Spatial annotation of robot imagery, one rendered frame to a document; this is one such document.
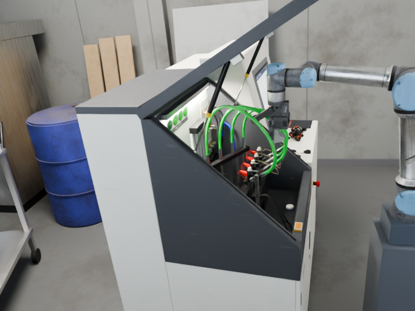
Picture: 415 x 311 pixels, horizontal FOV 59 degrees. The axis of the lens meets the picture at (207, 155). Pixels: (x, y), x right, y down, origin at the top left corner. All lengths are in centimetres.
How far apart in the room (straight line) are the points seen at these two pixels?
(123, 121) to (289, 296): 96
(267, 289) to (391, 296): 60
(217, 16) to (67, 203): 223
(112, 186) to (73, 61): 314
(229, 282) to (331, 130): 279
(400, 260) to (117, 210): 123
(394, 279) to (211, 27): 276
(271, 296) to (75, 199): 228
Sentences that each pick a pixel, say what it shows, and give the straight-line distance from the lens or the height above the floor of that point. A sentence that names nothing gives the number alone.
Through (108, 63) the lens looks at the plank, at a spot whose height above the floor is 128.
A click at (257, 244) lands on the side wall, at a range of 149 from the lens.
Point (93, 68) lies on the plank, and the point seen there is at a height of 124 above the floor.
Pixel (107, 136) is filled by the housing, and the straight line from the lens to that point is 149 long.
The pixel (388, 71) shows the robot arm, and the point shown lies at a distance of 158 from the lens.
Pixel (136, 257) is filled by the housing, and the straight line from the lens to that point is 176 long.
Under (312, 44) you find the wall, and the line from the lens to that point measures 392.
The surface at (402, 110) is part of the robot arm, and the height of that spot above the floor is 142.
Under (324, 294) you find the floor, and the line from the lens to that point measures 267.
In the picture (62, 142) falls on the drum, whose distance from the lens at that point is 329.
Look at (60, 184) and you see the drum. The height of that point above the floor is 45.
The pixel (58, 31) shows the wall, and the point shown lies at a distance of 464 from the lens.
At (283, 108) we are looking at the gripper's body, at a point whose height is 139.
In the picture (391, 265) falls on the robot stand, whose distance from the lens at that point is 183.
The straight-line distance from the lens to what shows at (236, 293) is 168.
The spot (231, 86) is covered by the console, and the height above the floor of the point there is 140.
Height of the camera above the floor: 185
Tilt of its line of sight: 23 degrees down
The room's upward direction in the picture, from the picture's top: 6 degrees counter-clockwise
